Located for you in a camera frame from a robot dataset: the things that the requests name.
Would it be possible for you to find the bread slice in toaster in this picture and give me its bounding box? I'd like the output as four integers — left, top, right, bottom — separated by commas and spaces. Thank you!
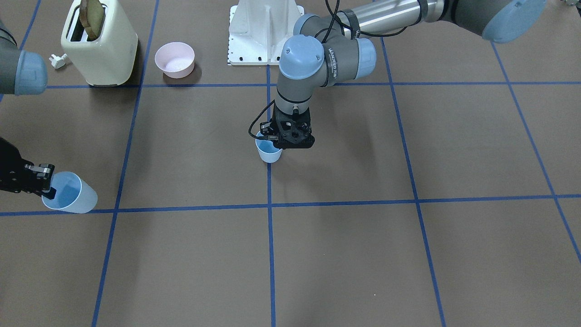
79, 0, 105, 41

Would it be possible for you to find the pink bowl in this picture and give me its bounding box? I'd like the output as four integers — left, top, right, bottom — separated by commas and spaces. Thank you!
154, 42, 195, 79

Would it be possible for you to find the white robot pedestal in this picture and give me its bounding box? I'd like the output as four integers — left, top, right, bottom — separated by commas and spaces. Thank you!
227, 0, 305, 66

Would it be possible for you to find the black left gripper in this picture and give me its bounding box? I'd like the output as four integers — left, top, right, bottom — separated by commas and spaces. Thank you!
260, 108, 315, 149

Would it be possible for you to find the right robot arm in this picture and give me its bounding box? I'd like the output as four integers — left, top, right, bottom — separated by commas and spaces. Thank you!
0, 23, 56, 199

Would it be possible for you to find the cream toaster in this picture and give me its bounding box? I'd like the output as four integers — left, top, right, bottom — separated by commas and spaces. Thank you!
60, 0, 138, 87

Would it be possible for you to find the blue cup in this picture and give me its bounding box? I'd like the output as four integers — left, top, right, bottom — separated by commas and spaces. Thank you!
41, 172, 98, 213
255, 132, 283, 164

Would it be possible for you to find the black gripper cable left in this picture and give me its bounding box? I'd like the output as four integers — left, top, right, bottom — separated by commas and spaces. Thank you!
248, 0, 409, 141

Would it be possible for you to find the white toaster plug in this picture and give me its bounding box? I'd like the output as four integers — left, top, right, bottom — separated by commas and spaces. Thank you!
49, 53, 68, 69

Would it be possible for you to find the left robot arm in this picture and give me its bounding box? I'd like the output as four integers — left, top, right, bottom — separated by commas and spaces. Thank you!
249, 0, 546, 149

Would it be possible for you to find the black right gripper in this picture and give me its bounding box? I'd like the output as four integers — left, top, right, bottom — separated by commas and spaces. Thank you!
0, 138, 56, 199

